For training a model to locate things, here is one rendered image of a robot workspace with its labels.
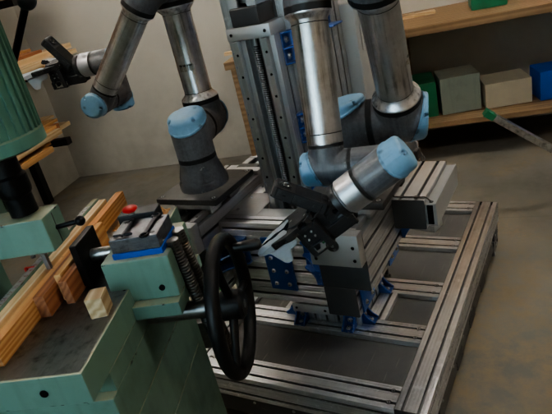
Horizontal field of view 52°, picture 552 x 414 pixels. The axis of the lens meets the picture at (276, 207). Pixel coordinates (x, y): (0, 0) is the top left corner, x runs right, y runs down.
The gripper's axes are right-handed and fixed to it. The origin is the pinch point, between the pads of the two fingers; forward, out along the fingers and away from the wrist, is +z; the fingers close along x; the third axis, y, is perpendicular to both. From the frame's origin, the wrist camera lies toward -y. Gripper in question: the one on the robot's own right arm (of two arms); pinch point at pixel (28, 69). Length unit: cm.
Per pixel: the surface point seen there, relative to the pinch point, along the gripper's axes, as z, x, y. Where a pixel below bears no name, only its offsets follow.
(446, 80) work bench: -133, 185, 103
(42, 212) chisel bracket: -55, -82, 6
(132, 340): -69, -93, 29
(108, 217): -48, -57, 24
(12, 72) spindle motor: -59, -77, -19
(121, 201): -47, -48, 25
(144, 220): -70, -76, 13
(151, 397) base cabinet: -69, -96, 42
